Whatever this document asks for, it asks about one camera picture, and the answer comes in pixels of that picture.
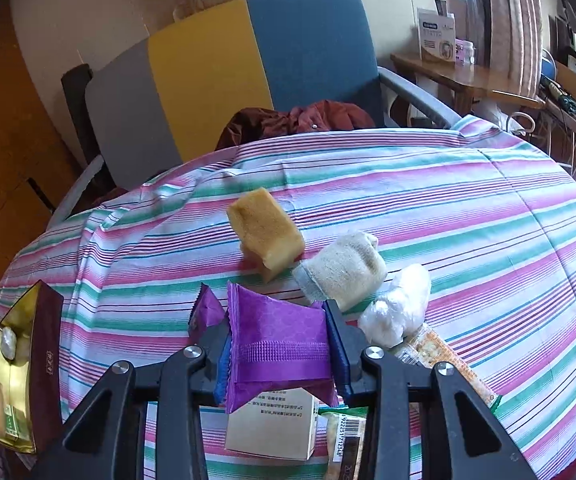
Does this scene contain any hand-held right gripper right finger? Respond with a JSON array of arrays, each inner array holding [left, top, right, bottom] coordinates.
[[322, 300, 540, 480]]

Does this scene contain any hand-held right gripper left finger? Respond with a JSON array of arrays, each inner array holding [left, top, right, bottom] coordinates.
[[30, 322, 234, 480]]

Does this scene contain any purple foil packet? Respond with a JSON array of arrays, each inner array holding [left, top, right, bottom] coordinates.
[[224, 282, 342, 414], [188, 282, 229, 346]]

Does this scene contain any cream sock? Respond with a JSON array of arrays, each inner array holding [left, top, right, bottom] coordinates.
[[292, 231, 388, 313]]

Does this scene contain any yellow sponge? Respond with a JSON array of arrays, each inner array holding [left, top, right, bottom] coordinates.
[[226, 187, 307, 284]]

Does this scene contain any maroon box with gold lining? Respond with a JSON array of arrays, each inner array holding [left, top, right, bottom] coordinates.
[[0, 280, 65, 455]]

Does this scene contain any white crumpled plastic bag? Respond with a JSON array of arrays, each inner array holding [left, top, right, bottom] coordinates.
[[357, 263, 432, 349]]

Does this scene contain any white cardboard box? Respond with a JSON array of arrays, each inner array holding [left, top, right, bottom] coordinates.
[[224, 389, 322, 461]]

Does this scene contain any barcode snack packet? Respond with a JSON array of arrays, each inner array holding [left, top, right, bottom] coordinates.
[[318, 406, 370, 480]]

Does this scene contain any small green packet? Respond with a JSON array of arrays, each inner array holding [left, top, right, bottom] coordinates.
[[5, 404, 25, 442]]

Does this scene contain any small white wrapped item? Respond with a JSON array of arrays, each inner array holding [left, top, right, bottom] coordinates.
[[0, 326, 18, 363]]

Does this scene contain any dark red garment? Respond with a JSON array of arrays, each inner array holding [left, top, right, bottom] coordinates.
[[215, 100, 377, 152]]

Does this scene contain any grey yellow blue chair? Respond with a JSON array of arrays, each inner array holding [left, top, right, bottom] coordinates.
[[60, 0, 465, 213]]

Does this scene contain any wooden desk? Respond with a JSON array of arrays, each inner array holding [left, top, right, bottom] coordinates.
[[390, 52, 547, 117]]

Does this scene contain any pink box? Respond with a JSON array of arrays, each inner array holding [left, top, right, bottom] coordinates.
[[455, 38, 477, 66]]

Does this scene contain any white printed carton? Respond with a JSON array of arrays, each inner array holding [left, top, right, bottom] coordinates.
[[416, 7, 457, 64]]

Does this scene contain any cluttered shelf unit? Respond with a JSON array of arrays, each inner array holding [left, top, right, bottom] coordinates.
[[538, 0, 576, 177]]

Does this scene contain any patterned curtain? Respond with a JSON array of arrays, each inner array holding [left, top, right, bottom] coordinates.
[[467, 0, 545, 98]]

